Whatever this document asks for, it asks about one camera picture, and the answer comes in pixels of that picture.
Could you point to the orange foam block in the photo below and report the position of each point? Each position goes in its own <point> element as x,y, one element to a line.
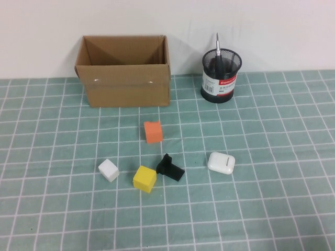
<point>154,133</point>

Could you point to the yellow foam block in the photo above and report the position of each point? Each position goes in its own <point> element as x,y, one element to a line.
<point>144,179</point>

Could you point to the brown cardboard box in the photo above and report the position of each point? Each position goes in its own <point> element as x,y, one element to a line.
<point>125,83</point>

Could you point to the black mesh pen holder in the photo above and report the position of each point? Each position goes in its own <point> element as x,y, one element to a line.
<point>220,89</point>

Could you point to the white earbuds case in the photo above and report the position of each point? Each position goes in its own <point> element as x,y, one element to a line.
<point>221,163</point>

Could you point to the white foam block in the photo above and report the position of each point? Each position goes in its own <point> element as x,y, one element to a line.
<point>108,170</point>

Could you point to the black plastic bracket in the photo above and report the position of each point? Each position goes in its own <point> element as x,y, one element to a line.
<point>170,170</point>

